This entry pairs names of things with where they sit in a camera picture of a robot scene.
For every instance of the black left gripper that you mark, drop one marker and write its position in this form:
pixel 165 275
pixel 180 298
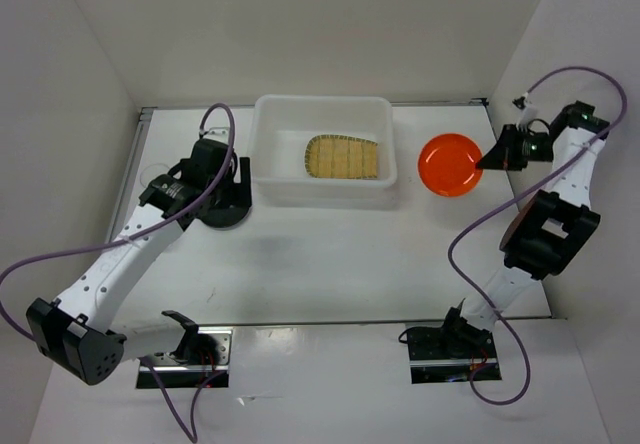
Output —
pixel 239 192

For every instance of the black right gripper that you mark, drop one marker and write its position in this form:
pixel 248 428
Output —
pixel 503 155

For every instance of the black round dish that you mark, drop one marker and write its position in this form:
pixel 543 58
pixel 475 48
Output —
pixel 224 218

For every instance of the orange plastic plate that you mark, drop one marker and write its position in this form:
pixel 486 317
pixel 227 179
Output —
pixel 447 165

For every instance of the woven bamboo tray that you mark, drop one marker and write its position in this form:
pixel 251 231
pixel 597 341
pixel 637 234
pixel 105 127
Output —
pixel 330 156

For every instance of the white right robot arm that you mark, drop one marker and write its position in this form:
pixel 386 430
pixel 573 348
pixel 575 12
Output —
pixel 548 232

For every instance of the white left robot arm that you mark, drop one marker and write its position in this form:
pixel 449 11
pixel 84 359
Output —
pixel 212 186

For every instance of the clear plastic bin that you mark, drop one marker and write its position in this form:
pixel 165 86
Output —
pixel 282 127

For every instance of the clear plastic cup far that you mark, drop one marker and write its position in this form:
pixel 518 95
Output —
pixel 151 172

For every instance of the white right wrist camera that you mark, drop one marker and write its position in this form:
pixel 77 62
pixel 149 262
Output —
pixel 528 111

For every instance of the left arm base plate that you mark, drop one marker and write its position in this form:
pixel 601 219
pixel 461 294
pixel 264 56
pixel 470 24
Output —
pixel 209 356

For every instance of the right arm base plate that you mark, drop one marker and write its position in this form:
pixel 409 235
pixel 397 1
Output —
pixel 437 358

